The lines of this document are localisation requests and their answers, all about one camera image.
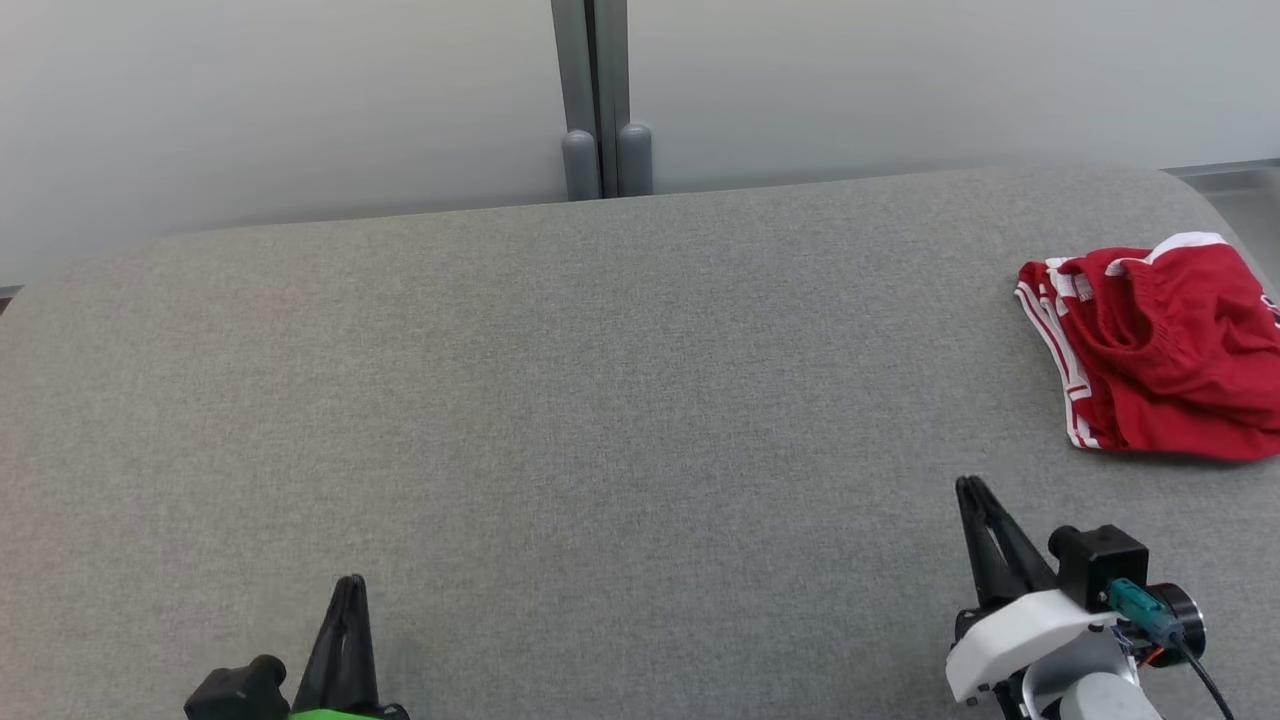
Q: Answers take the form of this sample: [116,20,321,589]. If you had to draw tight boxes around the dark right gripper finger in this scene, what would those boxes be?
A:
[955,476,1011,609]
[968,476,1059,599]

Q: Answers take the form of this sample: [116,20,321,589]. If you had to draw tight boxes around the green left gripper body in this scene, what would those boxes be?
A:
[285,705,411,720]

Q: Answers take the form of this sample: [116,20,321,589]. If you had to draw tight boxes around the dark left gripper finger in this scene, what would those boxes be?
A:
[290,575,353,713]
[350,575,381,711]

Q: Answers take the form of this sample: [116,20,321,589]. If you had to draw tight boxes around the grey partition post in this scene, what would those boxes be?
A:
[550,0,654,201]

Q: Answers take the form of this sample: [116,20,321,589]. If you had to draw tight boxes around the black round right gripper motor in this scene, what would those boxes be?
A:
[1150,583,1208,656]

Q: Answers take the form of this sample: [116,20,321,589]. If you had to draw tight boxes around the red and white jersey shirt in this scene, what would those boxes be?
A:
[1015,255,1280,463]

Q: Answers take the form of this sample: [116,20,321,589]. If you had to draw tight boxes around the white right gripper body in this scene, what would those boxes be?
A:
[945,588,1116,704]

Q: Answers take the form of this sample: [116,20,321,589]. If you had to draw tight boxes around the red Bulls 23 shorts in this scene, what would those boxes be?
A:
[1072,232,1280,461]

